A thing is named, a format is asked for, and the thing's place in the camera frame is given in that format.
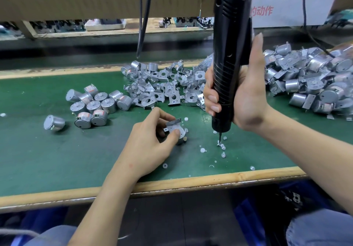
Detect scatter of small silver screws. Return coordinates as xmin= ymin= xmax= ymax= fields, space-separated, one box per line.
xmin=163 ymin=138 xmax=257 ymax=172

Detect pile of assembled motors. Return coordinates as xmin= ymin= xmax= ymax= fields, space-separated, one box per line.
xmin=264 ymin=41 xmax=353 ymax=118

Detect green bench mat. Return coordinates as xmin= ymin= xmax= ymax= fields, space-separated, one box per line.
xmin=0 ymin=63 xmax=353 ymax=197

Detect black electric screwdriver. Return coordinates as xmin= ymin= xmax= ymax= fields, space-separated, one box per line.
xmin=211 ymin=0 xmax=253 ymax=143

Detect dark blue crate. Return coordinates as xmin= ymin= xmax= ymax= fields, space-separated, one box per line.
xmin=234 ymin=181 xmax=332 ymax=246

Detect person's left forearm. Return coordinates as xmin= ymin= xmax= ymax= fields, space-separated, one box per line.
xmin=69 ymin=168 xmax=141 ymax=246

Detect silver round motor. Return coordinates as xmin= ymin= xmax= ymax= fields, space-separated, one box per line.
xmin=164 ymin=124 xmax=189 ymax=146

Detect pile of metal brackets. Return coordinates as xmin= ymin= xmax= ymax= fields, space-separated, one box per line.
xmin=121 ymin=55 xmax=216 ymax=111

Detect grey blue trousers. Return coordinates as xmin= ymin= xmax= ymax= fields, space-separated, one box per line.
xmin=25 ymin=207 xmax=353 ymax=246

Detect black hanging cable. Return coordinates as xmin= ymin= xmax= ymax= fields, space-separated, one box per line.
xmin=138 ymin=0 xmax=154 ymax=61
xmin=136 ymin=0 xmax=144 ymax=61

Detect silver metal bracket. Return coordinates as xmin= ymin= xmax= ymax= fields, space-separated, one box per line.
xmin=164 ymin=119 xmax=185 ymax=136

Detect person's left hand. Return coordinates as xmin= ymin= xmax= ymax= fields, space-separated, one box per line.
xmin=113 ymin=107 xmax=182 ymax=182

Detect person's right hand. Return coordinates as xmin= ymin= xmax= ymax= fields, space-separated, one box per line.
xmin=203 ymin=32 xmax=272 ymax=133

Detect person's right forearm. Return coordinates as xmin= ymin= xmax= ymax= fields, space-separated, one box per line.
xmin=259 ymin=108 xmax=353 ymax=213

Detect pile of silver motors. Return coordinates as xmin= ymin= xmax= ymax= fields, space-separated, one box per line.
xmin=43 ymin=83 xmax=134 ymax=132

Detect blue plastic bin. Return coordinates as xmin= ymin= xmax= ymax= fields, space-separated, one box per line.
xmin=0 ymin=207 xmax=68 ymax=246

